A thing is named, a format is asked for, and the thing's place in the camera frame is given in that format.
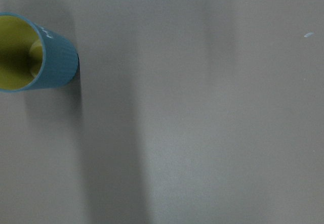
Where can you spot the blue mug yellow inside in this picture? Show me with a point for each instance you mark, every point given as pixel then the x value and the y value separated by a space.
pixel 34 57

